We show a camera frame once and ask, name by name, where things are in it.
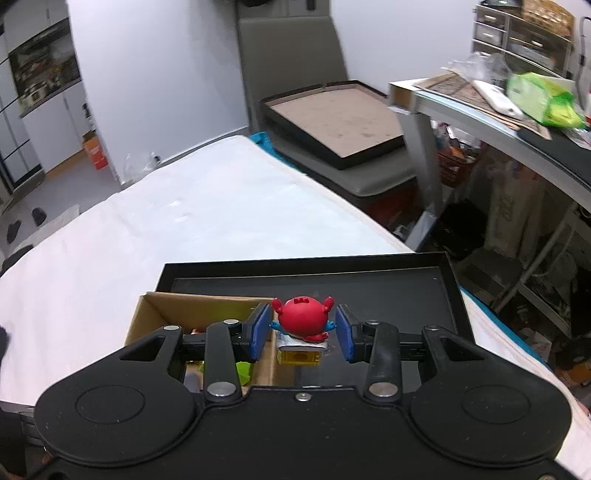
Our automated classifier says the grey drawer cabinet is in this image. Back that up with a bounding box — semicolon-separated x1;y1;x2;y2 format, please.
471;2;576;79

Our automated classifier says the brown desk mat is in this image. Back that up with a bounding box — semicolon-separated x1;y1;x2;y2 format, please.
416;71;552;141

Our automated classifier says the red basket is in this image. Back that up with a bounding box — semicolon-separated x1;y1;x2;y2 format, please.
436;147;478;188

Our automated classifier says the white remote control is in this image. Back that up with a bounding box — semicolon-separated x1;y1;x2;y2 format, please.
471;79;526;120

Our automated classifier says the black shallow tray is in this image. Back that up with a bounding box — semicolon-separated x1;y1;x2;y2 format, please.
154;251;476;370

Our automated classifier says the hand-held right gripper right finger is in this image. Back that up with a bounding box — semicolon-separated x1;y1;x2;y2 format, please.
335;304;485;401

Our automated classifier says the black framed glass door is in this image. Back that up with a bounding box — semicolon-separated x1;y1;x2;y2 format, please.
0;18;85;191

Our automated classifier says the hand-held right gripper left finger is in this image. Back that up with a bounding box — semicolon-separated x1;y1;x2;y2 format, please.
121;302;273;402

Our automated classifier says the green packet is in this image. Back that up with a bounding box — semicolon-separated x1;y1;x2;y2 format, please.
505;71;587;128

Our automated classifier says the grey chair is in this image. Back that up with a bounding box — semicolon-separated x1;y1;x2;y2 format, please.
235;0;423;199

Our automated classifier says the grey desk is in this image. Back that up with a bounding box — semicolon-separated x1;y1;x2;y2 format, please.
388;78;591;342

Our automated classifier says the red crab toy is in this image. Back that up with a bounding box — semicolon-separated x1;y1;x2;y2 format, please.
270;295;335;366

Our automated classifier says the brown paper bag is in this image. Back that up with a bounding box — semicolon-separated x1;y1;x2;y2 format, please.
485;157;550;259

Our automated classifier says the orange box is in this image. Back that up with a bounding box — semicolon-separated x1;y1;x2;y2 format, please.
82;131;110;171

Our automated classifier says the black tray with brown board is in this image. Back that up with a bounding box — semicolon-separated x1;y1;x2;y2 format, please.
257;79;407;171

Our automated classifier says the brown cardboard box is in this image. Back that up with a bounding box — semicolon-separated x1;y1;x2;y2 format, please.
124;292;296;395

